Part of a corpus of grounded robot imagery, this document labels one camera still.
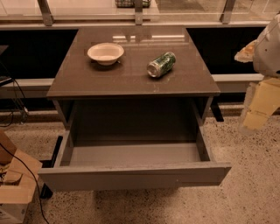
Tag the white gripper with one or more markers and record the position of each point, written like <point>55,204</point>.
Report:
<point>268,53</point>

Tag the grey top drawer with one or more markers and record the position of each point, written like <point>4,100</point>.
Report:
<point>115,145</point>

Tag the grey cabinet with glossy top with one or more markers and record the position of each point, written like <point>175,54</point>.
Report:
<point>79,77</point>

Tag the green soda can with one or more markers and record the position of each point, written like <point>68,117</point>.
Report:
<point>161,65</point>

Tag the white paper bowl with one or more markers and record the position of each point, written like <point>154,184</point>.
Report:
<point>105,54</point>

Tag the metal window railing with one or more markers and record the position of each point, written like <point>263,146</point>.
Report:
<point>20,14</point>

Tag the brown cardboard box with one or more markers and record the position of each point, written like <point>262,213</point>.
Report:
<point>19,173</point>

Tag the wire basket behind glass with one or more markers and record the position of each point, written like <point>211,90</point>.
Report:
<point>131,3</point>

